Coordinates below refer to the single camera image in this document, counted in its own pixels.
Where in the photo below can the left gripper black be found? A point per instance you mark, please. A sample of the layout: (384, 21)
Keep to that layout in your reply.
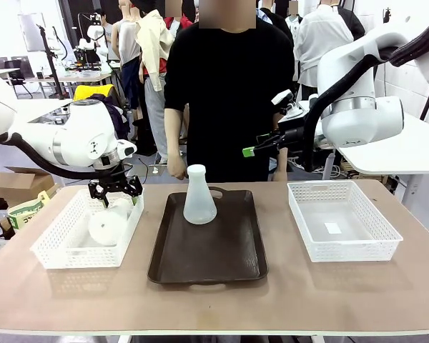
(112, 178)

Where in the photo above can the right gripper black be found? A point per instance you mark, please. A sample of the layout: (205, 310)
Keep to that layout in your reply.
(294, 137)

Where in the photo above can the translucent plastic conical flask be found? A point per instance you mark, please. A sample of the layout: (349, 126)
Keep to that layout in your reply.
(105, 228)
(200, 203)

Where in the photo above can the person's right forearm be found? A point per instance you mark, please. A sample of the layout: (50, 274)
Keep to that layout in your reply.
(173, 135)

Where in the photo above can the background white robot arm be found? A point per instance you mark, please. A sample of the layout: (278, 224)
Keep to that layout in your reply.
(91, 35)

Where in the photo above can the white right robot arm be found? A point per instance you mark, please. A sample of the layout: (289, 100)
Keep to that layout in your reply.
(361, 121)

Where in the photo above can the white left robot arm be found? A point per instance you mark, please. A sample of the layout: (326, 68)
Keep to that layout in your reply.
(75, 135)

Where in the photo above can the person's left forearm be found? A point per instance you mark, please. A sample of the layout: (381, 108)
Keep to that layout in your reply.
(283, 160)

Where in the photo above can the person's left hand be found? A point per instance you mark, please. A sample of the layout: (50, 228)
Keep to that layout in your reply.
(280, 176)

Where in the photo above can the person's right hand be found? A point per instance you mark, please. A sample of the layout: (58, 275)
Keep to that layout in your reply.
(177, 168)

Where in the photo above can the grey floor outlet plate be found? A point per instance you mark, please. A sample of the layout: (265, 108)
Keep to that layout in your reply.
(153, 170)

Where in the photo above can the person in black sweater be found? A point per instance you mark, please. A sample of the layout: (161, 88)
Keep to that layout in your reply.
(229, 89)

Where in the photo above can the dark purple garment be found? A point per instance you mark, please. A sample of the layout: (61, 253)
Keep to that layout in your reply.
(116, 114)

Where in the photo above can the white perforated plastic basket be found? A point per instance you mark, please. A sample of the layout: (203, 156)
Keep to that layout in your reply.
(343, 252)
(75, 257)

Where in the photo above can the mannequin with white shirt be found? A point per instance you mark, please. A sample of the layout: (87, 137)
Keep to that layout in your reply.
(314, 39)

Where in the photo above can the green and white paper bag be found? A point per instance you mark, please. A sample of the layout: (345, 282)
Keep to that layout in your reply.
(25, 212)

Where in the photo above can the brown cardboard box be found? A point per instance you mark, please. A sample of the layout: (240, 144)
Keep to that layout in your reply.
(21, 184)

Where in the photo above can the mannequin with black coat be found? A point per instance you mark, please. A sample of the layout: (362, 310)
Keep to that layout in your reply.
(280, 25)

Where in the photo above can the yellow garment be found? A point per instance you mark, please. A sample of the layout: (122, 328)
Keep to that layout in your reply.
(93, 91)

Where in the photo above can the dark brown serving tray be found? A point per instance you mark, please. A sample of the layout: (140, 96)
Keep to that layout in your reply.
(207, 250)

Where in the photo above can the white side table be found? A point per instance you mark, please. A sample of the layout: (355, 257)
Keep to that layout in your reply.
(397, 153)
(39, 110)

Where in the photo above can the background work table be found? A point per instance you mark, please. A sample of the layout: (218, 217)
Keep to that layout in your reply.
(86, 75)

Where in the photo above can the black and orange tape roll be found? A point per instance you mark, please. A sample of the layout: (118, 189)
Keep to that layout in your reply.
(1, 228)

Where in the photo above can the white paper label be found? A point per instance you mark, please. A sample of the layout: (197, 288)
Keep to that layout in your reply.
(331, 228)

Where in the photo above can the black jacket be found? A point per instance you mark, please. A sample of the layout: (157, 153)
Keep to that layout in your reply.
(355, 25)

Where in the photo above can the mannequin with red garment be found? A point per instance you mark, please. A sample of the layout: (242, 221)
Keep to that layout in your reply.
(169, 25)

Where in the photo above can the mannequin with cream shirt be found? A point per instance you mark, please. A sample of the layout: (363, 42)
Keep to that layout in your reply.
(152, 39)

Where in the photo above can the black tripod stand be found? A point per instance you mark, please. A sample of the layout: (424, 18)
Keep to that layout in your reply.
(51, 60)

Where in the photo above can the thin black tripod pole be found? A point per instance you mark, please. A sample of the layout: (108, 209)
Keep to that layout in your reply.
(386, 21)

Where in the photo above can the mannequin with white tank top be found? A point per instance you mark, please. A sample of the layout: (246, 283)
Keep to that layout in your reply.
(127, 39)

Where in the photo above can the black office chair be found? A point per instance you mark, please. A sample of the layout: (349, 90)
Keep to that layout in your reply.
(16, 73)

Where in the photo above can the man in grey t-shirt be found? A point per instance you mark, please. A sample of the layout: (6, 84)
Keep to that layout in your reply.
(107, 35)

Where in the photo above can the white board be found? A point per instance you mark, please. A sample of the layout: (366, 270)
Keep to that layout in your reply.
(32, 32)

